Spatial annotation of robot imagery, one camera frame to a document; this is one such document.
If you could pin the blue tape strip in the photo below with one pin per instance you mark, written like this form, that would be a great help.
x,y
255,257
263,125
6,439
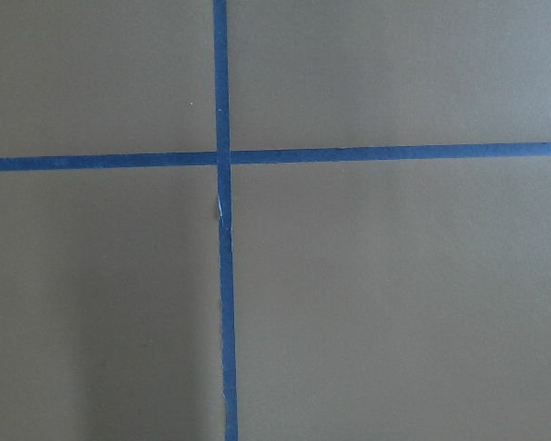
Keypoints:
x,y
395,152
221,69

